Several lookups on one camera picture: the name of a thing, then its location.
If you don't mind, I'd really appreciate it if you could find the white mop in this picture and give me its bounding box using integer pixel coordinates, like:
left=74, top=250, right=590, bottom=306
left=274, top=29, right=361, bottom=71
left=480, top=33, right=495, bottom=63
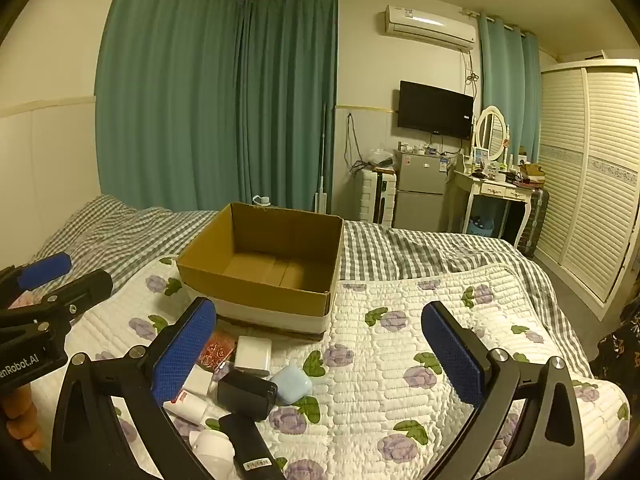
left=314, top=102, right=331, bottom=213

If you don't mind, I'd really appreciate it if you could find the black wall television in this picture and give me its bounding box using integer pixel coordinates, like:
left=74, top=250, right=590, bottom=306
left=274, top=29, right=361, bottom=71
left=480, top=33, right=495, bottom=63
left=397, top=80, right=475, bottom=142

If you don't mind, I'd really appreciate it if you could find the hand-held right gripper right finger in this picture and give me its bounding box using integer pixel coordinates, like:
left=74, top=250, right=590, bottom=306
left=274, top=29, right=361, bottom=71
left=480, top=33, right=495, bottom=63
left=421, top=301, right=586, bottom=480

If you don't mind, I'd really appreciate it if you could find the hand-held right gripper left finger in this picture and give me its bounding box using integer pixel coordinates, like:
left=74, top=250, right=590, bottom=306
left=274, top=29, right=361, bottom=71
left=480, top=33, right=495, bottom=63
left=51, top=296, right=218, bottom=480

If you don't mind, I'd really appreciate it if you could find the white jar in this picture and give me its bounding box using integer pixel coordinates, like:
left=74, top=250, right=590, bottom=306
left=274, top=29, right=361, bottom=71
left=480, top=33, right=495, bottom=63
left=189, top=429, right=236, bottom=478

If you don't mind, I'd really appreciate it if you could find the white suitcase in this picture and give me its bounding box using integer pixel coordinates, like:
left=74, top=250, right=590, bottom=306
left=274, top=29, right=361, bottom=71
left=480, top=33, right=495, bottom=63
left=360, top=167, right=398, bottom=226

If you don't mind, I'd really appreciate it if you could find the person's left hand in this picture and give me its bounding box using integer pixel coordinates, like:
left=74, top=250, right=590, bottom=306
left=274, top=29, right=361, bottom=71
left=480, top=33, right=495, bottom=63
left=0, top=375, right=40, bottom=447

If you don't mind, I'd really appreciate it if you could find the white air conditioner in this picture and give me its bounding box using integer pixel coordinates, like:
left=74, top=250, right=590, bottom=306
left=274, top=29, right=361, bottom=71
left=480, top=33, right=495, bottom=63
left=384, top=5, right=476, bottom=52

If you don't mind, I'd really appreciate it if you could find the white floral quilt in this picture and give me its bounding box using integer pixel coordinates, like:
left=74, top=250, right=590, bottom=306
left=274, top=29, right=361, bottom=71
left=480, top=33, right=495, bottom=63
left=22, top=260, right=631, bottom=480

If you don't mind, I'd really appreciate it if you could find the blue basket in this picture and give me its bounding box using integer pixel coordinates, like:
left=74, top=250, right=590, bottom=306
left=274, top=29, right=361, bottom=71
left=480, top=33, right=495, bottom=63
left=467, top=215, right=496, bottom=237

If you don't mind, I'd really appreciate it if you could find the green curtain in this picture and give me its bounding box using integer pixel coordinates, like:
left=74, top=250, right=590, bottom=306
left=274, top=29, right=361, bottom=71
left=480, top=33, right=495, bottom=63
left=95, top=0, right=246, bottom=211
left=239, top=0, right=339, bottom=213
left=477, top=12, right=542, bottom=171

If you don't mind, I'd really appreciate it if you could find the white oval mirror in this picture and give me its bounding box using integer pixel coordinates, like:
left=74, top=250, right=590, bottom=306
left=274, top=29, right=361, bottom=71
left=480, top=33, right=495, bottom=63
left=474, top=106, right=511, bottom=162

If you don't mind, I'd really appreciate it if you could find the hanging black cable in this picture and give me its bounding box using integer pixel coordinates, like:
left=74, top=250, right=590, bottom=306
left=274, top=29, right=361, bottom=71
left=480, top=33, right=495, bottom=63
left=345, top=112, right=363, bottom=176

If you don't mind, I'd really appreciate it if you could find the white tube with red label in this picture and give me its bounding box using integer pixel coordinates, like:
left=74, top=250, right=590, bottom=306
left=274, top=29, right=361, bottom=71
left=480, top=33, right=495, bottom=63
left=164, top=391, right=208, bottom=423

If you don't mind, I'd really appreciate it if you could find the white louvred wardrobe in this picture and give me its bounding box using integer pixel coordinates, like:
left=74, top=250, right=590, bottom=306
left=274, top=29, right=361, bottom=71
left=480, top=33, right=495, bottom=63
left=532, top=57, right=640, bottom=321

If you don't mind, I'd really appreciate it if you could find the dark patterned clothing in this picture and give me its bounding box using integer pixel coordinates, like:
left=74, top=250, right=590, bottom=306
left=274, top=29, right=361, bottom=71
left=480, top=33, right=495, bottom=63
left=590, top=300, right=640, bottom=391

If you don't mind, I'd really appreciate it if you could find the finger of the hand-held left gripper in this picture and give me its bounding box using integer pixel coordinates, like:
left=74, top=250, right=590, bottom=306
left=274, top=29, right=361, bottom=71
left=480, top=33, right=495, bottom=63
left=0, top=252, right=72, bottom=311
left=0, top=269, right=114, bottom=333

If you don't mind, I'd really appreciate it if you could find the light blue case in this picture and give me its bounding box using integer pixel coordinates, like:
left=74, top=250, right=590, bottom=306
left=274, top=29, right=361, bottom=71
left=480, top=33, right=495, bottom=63
left=270, top=365, right=313, bottom=406

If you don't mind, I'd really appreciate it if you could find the pink packet of rings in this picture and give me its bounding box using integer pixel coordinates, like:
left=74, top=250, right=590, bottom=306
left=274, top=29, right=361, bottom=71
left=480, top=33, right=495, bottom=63
left=197, top=331, right=237, bottom=368

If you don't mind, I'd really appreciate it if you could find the white vanity table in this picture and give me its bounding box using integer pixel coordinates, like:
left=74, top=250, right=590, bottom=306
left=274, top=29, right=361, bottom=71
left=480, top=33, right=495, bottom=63
left=452, top=167, right=538, bottom=256

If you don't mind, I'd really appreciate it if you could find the grey small fridge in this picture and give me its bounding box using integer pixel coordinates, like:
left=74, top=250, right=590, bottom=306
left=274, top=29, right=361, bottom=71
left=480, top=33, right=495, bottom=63
left=392, top=150, right=453, bottom=233

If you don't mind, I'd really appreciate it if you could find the black power adapter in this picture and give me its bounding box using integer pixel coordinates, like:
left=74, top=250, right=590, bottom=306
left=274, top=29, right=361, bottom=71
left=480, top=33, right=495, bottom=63
left=216, top=369, right=279, bottom=421

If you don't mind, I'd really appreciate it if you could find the white charger block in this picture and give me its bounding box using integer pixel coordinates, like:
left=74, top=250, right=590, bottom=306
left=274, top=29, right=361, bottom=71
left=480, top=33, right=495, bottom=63
left=234, top=335, right=273, bottom=377

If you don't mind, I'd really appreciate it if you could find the air conditioner cable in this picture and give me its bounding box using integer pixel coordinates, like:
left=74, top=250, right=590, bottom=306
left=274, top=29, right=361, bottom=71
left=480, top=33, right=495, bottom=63
left=462, top=50, right=481, bottom=96

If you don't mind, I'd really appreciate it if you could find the dark suitcase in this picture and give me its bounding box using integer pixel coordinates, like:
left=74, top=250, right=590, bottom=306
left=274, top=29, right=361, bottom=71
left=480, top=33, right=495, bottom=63
left=515, top=187, right=550, bottom=258

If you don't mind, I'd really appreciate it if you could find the black handheld device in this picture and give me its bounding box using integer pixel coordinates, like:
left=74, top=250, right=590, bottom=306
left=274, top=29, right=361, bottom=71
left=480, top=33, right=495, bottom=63
left=220, top=414, right=283, bottom=480

